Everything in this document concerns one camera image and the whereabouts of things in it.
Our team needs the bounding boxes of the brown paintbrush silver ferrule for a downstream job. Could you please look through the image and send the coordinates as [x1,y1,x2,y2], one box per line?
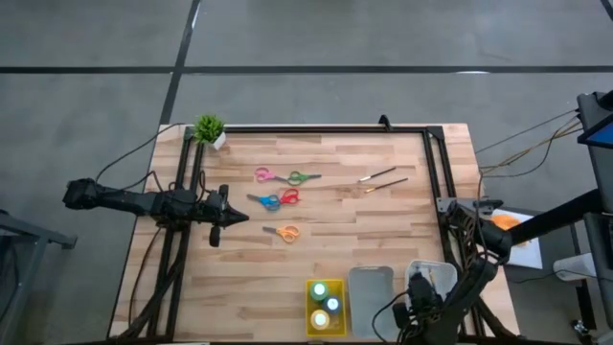
[357,166,397,184]

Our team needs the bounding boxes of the red handled scissors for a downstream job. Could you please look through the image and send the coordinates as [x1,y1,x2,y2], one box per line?
[279,187,303,207]

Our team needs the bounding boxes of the white plastic bin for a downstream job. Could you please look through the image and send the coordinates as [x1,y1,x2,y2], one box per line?
[404,259,460,336]

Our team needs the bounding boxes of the blue handled scissors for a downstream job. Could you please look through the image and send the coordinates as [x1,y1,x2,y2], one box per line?
[245,193,283,213]

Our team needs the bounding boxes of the orange handled scissors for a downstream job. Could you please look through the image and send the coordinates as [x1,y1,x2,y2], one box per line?
[261,224,302,244]

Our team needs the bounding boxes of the green paint bottle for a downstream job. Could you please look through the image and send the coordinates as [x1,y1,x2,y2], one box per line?
[310,282,331,303]

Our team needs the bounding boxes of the white paper roll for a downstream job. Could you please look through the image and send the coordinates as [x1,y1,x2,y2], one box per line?
[553,252,599,283]

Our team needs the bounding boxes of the computer monitor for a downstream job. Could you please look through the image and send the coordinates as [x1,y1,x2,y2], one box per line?
[577,112,613,150]

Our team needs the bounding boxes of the light grey plastic bin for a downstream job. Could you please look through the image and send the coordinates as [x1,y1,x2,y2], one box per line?
[347,265,398,339]

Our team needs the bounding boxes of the arm base mounting bracket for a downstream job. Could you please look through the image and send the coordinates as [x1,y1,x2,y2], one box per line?
[436,196,505,216]

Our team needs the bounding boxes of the black monitor stand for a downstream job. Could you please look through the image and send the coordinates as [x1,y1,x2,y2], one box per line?
[576,89,613,308]

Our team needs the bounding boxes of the grey metal cart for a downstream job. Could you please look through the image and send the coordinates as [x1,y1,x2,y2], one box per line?
[0,209,79,345]

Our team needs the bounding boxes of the yellow paint bottle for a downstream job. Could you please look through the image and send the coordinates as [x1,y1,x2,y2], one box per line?
[309,309,332,332]

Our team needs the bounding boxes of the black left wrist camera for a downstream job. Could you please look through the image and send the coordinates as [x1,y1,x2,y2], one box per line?
[205,190,227,212]

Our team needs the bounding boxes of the yellow plastic basket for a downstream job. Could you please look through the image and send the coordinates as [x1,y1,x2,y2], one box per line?
[305,279,348,338]

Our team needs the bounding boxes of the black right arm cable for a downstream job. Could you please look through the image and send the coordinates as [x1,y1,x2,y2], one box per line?
[371,288,409,333]

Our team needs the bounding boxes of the green handled scissors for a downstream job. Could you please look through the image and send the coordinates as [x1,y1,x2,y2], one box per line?
[285,171,323,188]

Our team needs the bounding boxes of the potted green plant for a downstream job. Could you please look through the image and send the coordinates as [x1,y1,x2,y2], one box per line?
[193,112,227,151]

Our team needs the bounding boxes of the white paper sheet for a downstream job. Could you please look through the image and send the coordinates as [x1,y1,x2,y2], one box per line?
[492,208,544,270]

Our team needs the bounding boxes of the orange object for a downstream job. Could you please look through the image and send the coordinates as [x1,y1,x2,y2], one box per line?
[491,214,528,241]

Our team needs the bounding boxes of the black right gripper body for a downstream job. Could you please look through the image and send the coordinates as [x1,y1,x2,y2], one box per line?
[392,271,444,330]

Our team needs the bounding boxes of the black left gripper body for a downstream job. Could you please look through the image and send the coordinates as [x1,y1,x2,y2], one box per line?
[203,184,230,248]

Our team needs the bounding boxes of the pink handled scissors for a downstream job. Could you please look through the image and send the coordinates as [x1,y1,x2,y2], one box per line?
[253,166,289,185]

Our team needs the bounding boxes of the black support beam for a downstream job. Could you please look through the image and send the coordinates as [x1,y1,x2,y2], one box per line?
[507,188,605,248]

